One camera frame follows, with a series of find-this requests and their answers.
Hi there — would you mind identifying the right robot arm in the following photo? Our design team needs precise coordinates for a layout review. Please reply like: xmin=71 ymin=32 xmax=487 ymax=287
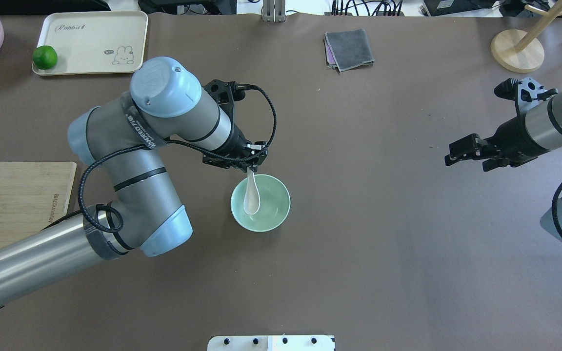
xmin=444 ymin=78 xmax=562 ymax=242

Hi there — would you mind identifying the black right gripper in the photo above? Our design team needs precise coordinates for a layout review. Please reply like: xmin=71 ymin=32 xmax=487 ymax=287
xmin=444 ymin=117 xmax=549 ymax=172

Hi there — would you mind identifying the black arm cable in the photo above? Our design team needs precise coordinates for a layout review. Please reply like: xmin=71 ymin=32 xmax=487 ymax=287
xmin=78 ymin=84 xmax=278 ymax=234

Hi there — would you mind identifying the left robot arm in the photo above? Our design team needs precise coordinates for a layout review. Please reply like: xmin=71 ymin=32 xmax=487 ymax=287
xmin=0 ymin=57 xmax=270 ymax=309

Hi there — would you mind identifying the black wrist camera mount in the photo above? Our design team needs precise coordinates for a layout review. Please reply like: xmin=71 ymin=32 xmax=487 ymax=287
xmin=202 ymin=79 xmax=247 ymax=120

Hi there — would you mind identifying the beige rabbit tray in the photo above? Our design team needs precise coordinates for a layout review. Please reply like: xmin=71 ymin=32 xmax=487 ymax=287
xmin=32 ymin=11 xmax=149 ymax=76

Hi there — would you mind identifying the grey folded cloth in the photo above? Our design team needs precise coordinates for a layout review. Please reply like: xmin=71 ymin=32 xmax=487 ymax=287
xmin=323 ymin=28 xmax=375 ymax=73

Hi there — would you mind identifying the green lime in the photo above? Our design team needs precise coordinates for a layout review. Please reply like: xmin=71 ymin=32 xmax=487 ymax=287
xmin=33 ymin=46 xmax=58 ymax=70

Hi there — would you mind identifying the wooden cutting board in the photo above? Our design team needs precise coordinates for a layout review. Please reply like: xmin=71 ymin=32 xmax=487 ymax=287
xmin=0 ymin=162 xmax=77 ymax=247

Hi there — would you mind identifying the light green ceramic bowl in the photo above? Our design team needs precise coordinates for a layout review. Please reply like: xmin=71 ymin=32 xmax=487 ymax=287
xmin=230 ymin=174 xmax=291 ymax=233

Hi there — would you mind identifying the wooden mug tree stand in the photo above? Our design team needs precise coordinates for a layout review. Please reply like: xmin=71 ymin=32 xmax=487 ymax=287
xmin=490 ymin=0 xmax=562 ymax=74

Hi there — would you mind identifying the white ceramic spoon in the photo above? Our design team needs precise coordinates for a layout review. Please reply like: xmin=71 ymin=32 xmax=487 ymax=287
xmin=243 ymin=168 xmax=261 ymax=215

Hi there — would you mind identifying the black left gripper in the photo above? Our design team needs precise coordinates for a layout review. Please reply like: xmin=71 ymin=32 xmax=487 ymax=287
xmin=202 ymin=126 xmax=268 ymax=173

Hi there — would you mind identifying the aluminium frame post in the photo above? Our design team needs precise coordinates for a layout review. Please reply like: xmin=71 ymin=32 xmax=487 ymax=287
xmin=261 ymin=0 xmax=287 ymax=23

